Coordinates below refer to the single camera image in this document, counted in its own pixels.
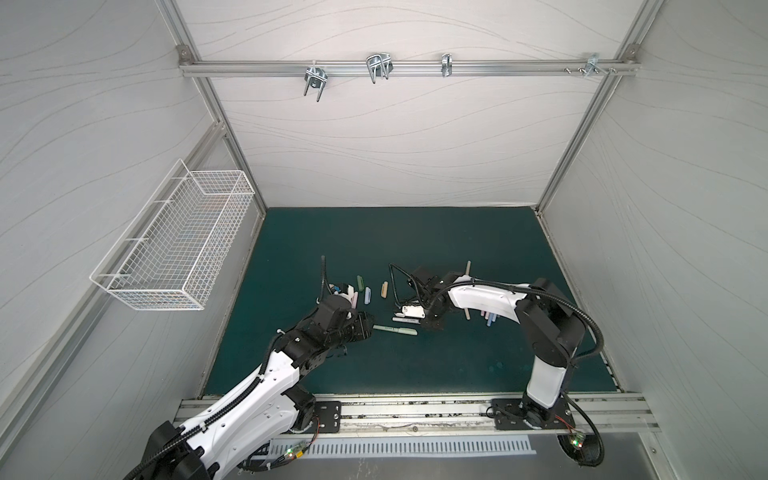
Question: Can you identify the small metal bracket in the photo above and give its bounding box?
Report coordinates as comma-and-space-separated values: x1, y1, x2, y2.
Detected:
441, 53, 453, 78

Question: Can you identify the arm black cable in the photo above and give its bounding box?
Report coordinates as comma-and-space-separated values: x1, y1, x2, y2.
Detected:
556, 395, 607, 468
239, 413, 322, 472

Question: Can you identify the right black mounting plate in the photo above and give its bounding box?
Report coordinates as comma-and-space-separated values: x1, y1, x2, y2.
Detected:
485, 397, 575, 431

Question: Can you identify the aluminium crossbar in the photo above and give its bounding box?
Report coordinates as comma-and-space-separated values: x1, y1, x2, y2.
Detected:
180, 57, 641, 78

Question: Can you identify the green table mat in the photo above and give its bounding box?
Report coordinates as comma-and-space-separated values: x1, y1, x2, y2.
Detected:
204, 208, 566, 395

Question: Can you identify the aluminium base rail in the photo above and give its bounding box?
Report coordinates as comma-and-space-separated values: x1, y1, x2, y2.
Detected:
173, 392, 661, 442

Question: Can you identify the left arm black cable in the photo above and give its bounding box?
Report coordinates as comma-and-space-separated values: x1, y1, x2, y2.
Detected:
239, 413, 322, 472

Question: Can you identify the white slotted cable duct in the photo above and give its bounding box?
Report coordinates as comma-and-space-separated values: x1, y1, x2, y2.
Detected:
303, 434, 536, 459

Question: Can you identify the metal U-bolt hook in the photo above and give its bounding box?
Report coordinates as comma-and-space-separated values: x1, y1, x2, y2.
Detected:
365, 52, 393, 84

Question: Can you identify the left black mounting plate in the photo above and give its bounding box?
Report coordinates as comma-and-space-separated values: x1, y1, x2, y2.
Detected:
290, 401, 342, 434

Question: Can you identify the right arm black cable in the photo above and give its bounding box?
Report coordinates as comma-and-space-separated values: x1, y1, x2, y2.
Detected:
556, 395, 607, 468

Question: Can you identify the metal hook bracket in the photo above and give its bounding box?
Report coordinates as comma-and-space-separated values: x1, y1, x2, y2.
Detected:
563, 53, 618, 78

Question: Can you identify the black mounting plate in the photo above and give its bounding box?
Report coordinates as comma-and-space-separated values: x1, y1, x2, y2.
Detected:
290, 401, 342, 434
485, 397, 575, 431

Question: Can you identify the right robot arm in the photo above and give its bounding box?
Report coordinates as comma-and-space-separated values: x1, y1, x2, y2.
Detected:
408, 271, 604, 429

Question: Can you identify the white wire basket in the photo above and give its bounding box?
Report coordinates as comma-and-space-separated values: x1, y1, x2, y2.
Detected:
90, 159, 255, 311

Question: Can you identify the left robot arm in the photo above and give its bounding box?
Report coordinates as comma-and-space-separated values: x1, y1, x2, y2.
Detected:
126, 295, 373, 479

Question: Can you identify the metal U-bolt clamp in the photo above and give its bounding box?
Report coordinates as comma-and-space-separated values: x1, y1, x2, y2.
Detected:
303, 65, 328, 102

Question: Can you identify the light green pen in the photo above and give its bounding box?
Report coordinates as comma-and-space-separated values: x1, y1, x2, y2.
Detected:
372, 325, 418, 336

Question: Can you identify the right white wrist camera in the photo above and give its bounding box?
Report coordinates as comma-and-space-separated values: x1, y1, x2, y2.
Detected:
401, 305, 425, 319

